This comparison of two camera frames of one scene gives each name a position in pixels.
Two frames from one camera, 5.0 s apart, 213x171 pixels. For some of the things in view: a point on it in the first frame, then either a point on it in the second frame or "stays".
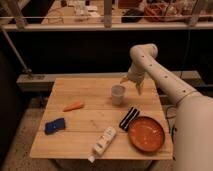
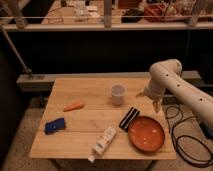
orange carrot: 73,106 stays
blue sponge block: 52,126 stays
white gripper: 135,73 to 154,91
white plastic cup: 117,94 stays
